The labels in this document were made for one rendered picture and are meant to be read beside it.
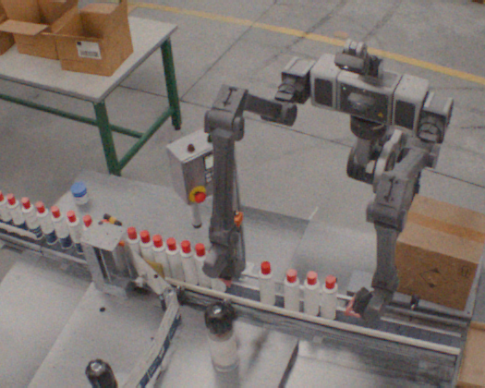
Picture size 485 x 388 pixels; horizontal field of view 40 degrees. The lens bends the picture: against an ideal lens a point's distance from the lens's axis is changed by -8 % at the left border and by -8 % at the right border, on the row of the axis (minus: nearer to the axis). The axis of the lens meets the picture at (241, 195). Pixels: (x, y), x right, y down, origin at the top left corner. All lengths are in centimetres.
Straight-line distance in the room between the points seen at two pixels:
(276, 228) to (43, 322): 98
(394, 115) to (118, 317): 118
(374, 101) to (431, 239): 50
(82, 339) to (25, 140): 261
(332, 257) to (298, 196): 144
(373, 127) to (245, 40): 316
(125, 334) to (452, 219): 120
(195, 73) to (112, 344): 303
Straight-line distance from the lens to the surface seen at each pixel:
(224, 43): 542
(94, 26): 405
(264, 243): 271
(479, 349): 246
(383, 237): 193
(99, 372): 202
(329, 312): 237
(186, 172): 213
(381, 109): 232
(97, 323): 250
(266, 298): 241
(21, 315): 268
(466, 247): 236
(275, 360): 232
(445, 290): 246
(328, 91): 237
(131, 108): 487
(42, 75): 401
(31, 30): 398
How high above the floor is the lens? 284
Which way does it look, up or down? 44 degrees down
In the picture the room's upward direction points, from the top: 5 degrees counter-clockwise
